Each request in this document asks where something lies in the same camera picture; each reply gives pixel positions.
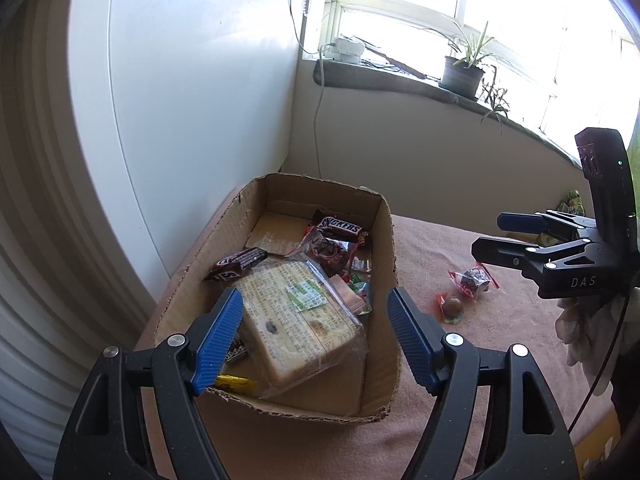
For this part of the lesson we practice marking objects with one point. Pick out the white power adapter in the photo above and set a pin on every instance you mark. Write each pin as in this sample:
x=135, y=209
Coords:
x=347, y=49

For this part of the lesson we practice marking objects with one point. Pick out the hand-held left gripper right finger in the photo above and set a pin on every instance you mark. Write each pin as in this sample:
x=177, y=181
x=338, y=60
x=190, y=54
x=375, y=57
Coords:
x=410, y=335

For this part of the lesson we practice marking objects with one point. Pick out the yellow snack packet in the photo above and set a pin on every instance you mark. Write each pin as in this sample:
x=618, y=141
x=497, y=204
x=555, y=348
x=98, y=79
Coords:
x=235, y=384

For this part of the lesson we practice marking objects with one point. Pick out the potted spider plant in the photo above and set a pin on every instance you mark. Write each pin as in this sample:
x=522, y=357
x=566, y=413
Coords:
x=460, y=77

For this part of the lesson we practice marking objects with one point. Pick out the pink stick sachet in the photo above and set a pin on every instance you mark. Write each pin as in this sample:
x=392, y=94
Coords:
x=350, y=297

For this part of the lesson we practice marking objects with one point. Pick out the person's right hand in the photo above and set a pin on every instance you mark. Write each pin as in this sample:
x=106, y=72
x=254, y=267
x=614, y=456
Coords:
x=585, y=330

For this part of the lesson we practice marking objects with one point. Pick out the large wrapped cracker packet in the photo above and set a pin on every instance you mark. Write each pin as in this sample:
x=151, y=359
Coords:
x=295, y=320

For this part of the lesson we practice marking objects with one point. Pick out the small trailing plant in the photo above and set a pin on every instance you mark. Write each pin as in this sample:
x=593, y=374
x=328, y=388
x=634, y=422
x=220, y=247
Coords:
x=495, y=100

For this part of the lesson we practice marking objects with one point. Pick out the person's right forearm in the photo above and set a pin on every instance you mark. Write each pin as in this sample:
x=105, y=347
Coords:
x=627, y=395

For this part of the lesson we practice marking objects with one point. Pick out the white ribbed panel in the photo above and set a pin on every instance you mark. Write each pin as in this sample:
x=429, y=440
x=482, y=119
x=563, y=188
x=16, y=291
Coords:
x=50, y=260

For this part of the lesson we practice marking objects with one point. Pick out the clear plastic blister strip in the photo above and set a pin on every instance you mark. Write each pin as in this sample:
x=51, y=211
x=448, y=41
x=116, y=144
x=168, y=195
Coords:
x=361, y=264

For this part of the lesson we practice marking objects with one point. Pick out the pink blanket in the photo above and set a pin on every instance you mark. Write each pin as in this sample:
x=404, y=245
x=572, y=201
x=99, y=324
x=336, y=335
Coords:
x=500, y=330

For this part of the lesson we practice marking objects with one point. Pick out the yellow printed sheet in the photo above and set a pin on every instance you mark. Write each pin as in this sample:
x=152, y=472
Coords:
x=600, y=435

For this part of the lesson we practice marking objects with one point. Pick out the grey windowsill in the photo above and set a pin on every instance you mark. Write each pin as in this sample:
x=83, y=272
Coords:
x=380, y=80

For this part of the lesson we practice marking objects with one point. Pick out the brown round candy packet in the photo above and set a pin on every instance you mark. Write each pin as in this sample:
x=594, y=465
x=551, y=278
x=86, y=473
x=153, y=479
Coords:
x=452, y=307

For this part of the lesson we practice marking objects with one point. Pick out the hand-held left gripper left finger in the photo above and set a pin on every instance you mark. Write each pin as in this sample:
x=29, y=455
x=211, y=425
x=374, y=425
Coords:
x=220, y=340

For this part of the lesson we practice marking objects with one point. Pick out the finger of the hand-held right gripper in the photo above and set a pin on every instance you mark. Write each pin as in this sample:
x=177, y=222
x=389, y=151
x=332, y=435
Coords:
x=517, y=221
x=500, y=252

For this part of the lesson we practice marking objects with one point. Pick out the brown chocolate bar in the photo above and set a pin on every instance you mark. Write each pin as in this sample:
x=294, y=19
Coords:
x=340, y=227
x=235, y=352
x=235, y=265

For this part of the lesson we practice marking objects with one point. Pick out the red dried fruit packet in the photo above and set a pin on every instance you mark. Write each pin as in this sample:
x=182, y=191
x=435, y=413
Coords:
x=330, y=252

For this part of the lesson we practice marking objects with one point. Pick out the red packet with dark candy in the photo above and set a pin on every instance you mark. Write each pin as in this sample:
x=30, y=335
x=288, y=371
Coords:
x=472, y=280

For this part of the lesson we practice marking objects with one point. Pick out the lime green snack packet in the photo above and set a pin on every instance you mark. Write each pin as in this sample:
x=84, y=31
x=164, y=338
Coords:
x=362, y=290

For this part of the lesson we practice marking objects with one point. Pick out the brown cardboard box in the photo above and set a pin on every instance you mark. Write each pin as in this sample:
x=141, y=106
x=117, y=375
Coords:
x=380, y=360

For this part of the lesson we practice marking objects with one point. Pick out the green snack bag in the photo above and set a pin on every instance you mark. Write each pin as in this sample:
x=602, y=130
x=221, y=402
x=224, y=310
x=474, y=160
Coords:
x=572, y=205

